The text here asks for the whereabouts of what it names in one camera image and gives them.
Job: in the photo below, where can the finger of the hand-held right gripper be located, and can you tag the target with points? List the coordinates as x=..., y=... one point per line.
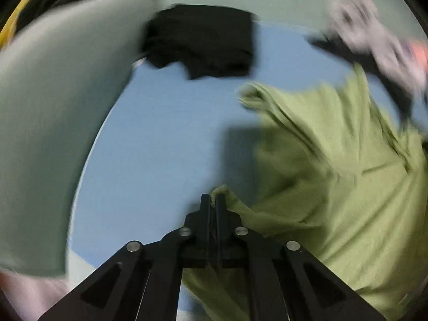
x=384, y=80

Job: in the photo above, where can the light blue bed sheet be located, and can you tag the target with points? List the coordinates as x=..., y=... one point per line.
x=167, y=140

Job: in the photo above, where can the olive green shirt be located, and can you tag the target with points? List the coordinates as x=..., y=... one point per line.
x=334, y=174

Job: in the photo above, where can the pale pink cloth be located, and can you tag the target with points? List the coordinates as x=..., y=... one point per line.
x=26, y=297

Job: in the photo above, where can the grey-green blanket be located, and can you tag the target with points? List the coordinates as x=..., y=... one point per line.
x=50, y=123

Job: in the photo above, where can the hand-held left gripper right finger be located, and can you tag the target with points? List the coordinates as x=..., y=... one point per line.
x=220, y=209

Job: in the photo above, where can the yellow cloth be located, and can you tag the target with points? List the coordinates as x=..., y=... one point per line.
x=11, y=20

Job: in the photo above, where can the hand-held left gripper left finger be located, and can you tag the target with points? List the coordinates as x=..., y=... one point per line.
x=204, y=209

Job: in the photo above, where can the black folded garment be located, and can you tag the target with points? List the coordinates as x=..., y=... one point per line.
x=200, y=40

